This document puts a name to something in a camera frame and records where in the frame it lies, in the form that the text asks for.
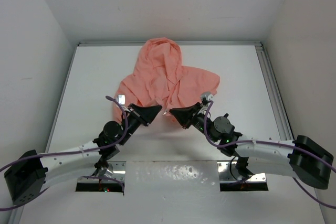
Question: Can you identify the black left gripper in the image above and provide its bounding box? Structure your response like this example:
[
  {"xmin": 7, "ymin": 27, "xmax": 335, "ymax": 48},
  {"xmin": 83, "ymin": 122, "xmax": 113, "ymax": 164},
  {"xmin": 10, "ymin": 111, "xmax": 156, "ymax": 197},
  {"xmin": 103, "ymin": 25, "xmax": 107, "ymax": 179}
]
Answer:
[{"xmin": 118, "ymin": 103, "xmax": 162, "ymax": 145}]

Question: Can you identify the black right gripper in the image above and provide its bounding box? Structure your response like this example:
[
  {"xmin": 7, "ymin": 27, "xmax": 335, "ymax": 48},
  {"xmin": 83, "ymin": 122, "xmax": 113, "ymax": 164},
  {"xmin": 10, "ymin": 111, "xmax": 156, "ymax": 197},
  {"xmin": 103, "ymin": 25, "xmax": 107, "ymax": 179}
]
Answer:
[{"xmin": 171, "ymin": 102, "xmax": 218, "ymax": 143}]

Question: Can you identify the pink hooded zip jacket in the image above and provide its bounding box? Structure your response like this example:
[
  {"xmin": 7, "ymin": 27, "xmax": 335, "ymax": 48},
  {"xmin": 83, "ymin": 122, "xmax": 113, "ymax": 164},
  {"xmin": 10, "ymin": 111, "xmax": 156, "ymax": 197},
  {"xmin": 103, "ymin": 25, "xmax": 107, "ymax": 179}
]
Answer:
[{"xmin": 115, "ymin": 38, "xmax": 220, "ymax": 110}]

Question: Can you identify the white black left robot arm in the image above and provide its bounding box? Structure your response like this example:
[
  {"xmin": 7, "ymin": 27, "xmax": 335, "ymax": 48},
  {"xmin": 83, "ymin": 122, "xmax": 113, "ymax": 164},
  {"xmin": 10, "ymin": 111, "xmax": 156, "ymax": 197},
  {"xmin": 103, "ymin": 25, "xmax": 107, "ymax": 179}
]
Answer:
[{"xmin": 3, "ymin": 104, "xmax": 162, "ymax": 208}]

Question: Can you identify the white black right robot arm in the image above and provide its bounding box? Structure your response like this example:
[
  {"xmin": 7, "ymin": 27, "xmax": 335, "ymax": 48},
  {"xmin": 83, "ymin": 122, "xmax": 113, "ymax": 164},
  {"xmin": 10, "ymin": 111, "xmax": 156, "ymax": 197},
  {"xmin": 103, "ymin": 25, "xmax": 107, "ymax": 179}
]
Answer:
[{"xmin": 170, "ymin": 102, "xmax": 334, "ymax": 190}]

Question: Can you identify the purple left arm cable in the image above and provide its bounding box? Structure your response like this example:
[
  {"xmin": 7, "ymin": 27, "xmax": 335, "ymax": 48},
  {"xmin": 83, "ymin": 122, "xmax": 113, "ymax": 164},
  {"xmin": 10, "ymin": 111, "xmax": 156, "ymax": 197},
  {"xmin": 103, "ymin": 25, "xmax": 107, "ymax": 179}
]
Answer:
[{"xmin": 0, "ymin": 95, "xmax": 129, "ymax": 211}]

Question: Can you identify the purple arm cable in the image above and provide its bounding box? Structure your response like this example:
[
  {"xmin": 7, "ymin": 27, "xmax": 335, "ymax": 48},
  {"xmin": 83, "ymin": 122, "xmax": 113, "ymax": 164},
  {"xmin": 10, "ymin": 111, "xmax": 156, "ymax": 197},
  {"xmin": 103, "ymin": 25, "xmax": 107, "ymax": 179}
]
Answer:
[
  {"xmin": 203, "ymin": 99, "xmax": 336, "ymax": 208},
  {"xmin": 0, "ymin": 95, "xmax": 129, "ymax": 211}
]

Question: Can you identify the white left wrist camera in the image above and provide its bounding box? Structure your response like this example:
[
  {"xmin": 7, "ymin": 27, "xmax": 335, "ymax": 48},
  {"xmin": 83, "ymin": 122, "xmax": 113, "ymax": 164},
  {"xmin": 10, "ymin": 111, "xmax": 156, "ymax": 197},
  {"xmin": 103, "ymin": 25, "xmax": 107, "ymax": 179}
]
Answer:
[{"xmin": 117, "ymin": 94, "xmax": 125, "ymax": 105}]

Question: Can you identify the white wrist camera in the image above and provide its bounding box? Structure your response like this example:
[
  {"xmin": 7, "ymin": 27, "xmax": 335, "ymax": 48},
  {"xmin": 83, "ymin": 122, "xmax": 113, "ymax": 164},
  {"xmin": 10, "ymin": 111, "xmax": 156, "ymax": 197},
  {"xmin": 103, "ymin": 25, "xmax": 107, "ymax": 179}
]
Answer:
[
  {"xmin": 117, "ymin": 94, "xmax": 125, "ymax": 105},
  {"xmin": 200, "ymin": 91, "xmax": 214, "ymax": 104}
]

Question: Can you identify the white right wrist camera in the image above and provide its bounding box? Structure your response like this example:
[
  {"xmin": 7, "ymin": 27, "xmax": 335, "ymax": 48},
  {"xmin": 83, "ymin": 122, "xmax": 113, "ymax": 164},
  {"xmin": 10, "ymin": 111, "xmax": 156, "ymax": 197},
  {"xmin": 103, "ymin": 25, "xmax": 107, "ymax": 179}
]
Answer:
[{"xmin": 200, "ymin": 91, "xmax": 214, "ymax": 104}]

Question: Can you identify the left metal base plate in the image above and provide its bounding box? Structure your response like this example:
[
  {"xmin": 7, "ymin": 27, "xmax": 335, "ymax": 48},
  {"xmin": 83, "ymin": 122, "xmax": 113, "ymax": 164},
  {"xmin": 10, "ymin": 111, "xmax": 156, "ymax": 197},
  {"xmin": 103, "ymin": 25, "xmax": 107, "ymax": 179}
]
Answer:
[{"xmin": 93, "ymin": 162, "xmax": 126, "ymax": 181}]

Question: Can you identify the metal base plate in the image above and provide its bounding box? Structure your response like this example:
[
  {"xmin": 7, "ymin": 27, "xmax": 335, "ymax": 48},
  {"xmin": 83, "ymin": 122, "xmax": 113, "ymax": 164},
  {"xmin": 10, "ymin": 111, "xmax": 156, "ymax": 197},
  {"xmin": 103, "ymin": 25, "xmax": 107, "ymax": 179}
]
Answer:
[
  {"xmin": 217, "ymin": 160, "xmax": 268, "ymax": 183},
  {"xmin": 93, "ymin": 162, "xmax": 126, "ymax": 181}
]

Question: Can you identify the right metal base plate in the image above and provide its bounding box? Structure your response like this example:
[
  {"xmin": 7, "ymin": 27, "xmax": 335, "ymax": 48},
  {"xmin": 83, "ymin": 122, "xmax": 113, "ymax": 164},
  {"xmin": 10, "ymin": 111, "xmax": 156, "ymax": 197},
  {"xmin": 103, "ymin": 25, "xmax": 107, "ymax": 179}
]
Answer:
[{"xmin": 217, "ymin": 160, "xmax": 268, "ymax": 183}]

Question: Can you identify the aluminium table edge rail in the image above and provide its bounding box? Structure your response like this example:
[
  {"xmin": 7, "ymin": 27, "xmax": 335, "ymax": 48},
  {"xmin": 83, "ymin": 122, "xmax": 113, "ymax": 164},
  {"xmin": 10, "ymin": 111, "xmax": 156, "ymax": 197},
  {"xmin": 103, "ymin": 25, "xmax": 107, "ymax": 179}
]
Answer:
[{"xmin": 7, "ymin": 40, "xmax": 308, "ymax": 224}]

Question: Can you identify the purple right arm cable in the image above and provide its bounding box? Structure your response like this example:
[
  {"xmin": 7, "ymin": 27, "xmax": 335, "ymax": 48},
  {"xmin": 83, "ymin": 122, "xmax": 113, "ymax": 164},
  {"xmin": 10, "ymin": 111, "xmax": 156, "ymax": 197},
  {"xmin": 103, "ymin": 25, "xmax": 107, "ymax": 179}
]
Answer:
[{"xmin": 203, "ymin": 99, "xmax": 336, "ymax": 208}]

